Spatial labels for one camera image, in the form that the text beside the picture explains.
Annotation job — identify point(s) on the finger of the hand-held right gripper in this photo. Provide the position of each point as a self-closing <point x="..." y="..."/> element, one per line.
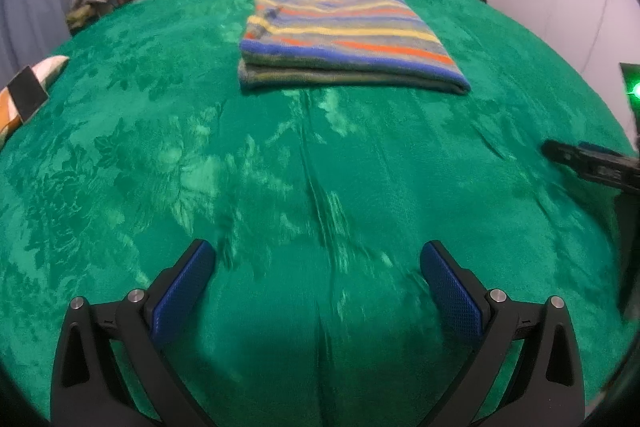
<point x="590" y="162"/>

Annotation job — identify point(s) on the black phone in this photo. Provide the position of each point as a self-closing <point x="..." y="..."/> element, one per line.
<point x="27" y="94"/>

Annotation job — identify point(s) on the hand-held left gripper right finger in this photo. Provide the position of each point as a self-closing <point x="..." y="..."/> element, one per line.
<point x="452" y="297"/>

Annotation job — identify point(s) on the yellow-green cloth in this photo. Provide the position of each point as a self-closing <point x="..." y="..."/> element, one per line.
<point x="80" y="17"/>

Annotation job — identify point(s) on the striped knitted sweater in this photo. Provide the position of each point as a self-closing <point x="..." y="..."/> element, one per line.
<point x="350" y="42"/>

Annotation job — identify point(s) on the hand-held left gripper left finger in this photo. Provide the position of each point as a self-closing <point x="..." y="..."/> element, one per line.
<point x="185" y="289"/>

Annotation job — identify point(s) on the green floral blanket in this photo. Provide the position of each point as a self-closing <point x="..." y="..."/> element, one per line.
<point x="200" y="157"/>

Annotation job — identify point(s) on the patterned cushion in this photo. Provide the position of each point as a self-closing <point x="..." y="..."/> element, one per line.
<point x="50" y="67"/>

